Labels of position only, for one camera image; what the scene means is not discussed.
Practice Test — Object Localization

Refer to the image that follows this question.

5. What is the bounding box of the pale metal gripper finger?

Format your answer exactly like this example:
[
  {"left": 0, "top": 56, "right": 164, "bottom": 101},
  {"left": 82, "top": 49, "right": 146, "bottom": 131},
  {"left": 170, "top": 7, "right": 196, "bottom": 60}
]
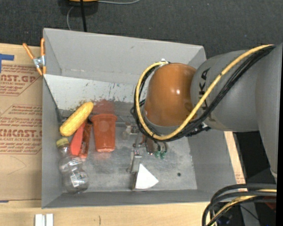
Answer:
[
  {"left": 126, "top": 149, "right": 143, "bottom": 175},
  {"left": 121, "top": 122, "right": 139, "bottom": 141}
]

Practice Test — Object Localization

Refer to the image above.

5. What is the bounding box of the white wedge-shaped piece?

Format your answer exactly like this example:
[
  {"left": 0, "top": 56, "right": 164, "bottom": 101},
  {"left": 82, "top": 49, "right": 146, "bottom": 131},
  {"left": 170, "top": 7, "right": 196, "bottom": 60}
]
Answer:
[{"left": 131, "top": 163, "right": 160, "bottom": 191}]

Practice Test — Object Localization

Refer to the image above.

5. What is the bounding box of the orange plastic cup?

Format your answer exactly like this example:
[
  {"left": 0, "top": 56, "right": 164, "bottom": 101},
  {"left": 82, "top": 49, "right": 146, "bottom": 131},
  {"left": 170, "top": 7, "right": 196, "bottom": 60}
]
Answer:
[{"left": 90, "top": 112, "right": 118, "bottom": 153}]

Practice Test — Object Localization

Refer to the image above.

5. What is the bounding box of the orange tube with black cap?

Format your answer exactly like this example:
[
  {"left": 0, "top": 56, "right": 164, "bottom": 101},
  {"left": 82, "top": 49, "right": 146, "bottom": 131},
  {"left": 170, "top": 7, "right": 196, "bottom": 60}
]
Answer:
[{"left": 79, "top": 118, "right": 94, "bottom": 159}]

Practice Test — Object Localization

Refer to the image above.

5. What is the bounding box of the red-orange flat wedge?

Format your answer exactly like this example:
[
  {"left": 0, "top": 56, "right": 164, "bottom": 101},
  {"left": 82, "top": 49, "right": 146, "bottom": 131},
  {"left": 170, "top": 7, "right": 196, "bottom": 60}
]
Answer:
[{"left": 69, "top": 123, "right": 86, "bottom": 158}]

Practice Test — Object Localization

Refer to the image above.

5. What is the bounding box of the yellow toy corn cob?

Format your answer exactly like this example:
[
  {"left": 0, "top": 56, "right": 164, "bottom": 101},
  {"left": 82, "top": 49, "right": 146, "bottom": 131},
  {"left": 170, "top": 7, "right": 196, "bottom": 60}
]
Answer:
[{"left": 58, "top": 100, "right": 94, "bottom": 138}]

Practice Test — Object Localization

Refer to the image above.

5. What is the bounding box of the clear plastic bottle, yellow cap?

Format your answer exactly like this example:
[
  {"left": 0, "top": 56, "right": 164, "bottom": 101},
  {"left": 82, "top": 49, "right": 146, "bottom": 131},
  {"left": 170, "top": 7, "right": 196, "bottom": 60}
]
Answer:
[{"left": 53, "top": 137, "right": 92, "bottom": 195}]

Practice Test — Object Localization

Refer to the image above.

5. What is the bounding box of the grey metal bin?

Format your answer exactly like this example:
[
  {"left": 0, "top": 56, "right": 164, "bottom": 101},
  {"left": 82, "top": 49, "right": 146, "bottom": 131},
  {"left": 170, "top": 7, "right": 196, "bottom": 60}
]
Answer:
[{"left": 35, "top": 28, "right": 244, "bottom": 217}]

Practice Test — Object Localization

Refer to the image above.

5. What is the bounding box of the brown cardboard board, red print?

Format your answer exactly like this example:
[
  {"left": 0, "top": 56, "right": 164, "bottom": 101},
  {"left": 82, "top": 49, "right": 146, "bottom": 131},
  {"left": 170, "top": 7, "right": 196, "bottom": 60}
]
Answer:
[{"left": 0, "top": 42, "right": 254, "bottom": 213}]

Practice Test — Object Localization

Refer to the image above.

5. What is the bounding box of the black cylinder on white bracket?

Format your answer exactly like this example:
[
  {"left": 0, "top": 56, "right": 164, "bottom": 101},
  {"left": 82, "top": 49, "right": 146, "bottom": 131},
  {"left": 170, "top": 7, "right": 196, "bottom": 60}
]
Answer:
[{"left": 188, "top": 123, "right": 212, "bottom": 139}]

